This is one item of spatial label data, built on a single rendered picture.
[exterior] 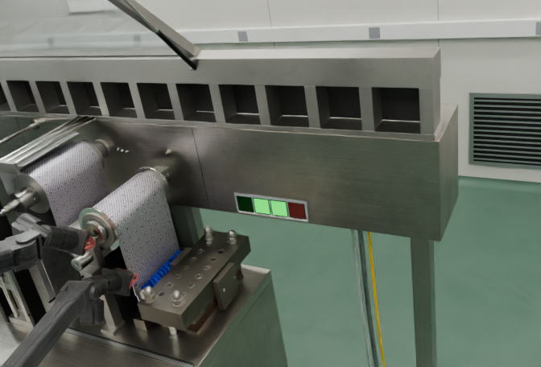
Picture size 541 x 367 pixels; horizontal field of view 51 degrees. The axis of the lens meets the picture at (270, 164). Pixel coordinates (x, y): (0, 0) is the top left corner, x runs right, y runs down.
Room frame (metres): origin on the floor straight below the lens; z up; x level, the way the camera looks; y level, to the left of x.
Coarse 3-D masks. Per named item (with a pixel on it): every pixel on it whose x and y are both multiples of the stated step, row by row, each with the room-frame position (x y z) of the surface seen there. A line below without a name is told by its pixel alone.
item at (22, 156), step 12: (72, 120) 1.85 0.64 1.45; (84, 120) 1.84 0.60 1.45; (48, 132) 1.76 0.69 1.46; (60, 132) 1.75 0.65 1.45; (72, 132) 1.75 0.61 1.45; (36, 144) 1.67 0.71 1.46; (48, 144) 1.66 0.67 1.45; (12, 156) 1.62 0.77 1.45; (24, 156) 1.58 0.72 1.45; (36, 156) 1.61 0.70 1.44; (0, 168) 1.56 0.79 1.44; (12, 168) 1.54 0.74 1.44
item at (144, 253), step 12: (156, 216) 1.55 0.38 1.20; (168, 216) 1.60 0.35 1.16; (144, 228) 1.50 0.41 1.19; (156, 228) 1.54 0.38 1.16; (168, 228) 1.59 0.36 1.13; (132, 240) 1.45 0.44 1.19; (144, 240) 1.49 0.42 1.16; (156, 240) 1.53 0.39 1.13; (168, 240) 1.57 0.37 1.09; (132, 252) 1.44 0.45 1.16; (144, 252) 1.48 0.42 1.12; (156, 252) 1.52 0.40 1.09; (168, 252) 1.56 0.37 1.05; (132, 264) 1.42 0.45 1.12; (144, 264) 1.46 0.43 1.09; (156, 264) 1.50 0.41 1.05; (144, 276) 1.45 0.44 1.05
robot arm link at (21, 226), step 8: (24, 216) 1.33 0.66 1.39; (32, 216) 1.33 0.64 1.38; (16, 224) 1.31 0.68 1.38; (24, 224) 1.30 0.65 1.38; (32, 224) 1.30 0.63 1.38; (16, 232) 1.29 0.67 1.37; (24, 232) 1.24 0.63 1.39; (32, 232) 1.25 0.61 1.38; (16, 240) 1.21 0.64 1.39; (24, 240) 1.21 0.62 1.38; (32, 240) 1.22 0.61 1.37; (40, 240) 1.24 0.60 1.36; (40, 248) 1.24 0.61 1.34; (40, 256) 1.24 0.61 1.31
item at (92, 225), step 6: (90, 222) 1.42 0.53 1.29; (96, 222) 1.42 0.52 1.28; (84, 228) 1.43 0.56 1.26; (90, 228) 1.42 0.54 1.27; (96, 228) 1.41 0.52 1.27; (102, 228) 1.41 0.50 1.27; (90, 234) 1.43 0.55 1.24; (96, 234) 1.41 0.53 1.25; (102, 234) 1.40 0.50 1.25; (102, 240) 1.40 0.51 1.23
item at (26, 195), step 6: (24, 186) 1.57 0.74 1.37; (30, 186) 1.56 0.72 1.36; (18, 192) 1.53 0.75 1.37; (24, 192) 1.53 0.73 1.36; (30, 192) 1.54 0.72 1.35; (36, 192) 1.55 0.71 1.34; (12, 198) 1.52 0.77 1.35; (18, 198) 1.51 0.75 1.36; (24, 198) 1.52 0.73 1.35; (30, 198) 1.53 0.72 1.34; (36, 198) 1.54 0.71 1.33; (24, 204) 1.51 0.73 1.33; (30, 204) 1.52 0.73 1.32; (18, 210) 1.52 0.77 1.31; (24, 210) 1.51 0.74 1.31
